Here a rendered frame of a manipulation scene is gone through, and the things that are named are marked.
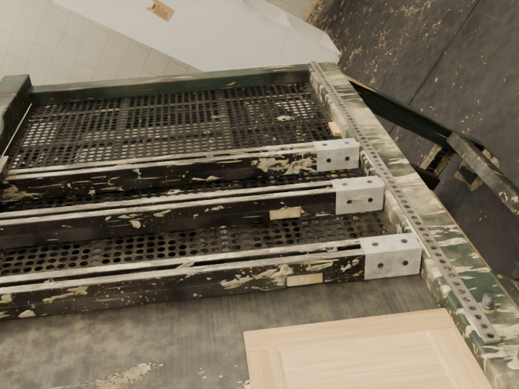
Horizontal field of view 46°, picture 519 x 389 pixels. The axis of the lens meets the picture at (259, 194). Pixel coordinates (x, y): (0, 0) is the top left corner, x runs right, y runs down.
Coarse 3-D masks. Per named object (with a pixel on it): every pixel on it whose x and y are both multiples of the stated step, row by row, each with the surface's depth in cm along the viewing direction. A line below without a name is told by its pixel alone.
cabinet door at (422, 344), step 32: (352, 320) 120; (384, 320) 120; (416, 320) 120; (448, 320) 119; (256, 352) 114; (288, 352) 114; (320, 352) 114; (352, 352) 113; (384, 352) 113; (416, 352) 113; (448, 352) 112; (256, 384) 107; (288, 384) 107; (320, 384) 107; (352, 384) 107; (384, 384) 106; (416, 384) 106; (448, 384) 106; (480, 384) 105
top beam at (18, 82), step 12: (0, 84) 230; (12, 84) 229; (24, 84) 231; (0, 96) 218; (12, 96) 217; (24, 96) 230; (0, 108) 208; (12, 108) 214; (24, 108) 228; (12, 120) 213; (12, 132) 211; (0, 144) 197
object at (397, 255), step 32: (192, 256) 133; (224, 256) 132; (256, 256) 132; (288, 256) 131; (320, 256) 130; (352, 256) 131; (384, 256) 131; (416, 256) 132; (0, 288) 126; (32, 288) 125; (64, 288) 126; (96, 288) 127; (128, 288) 128; (160, 288) 129; (192, 288) 130; (224, 288) 131; (256, 288) 132
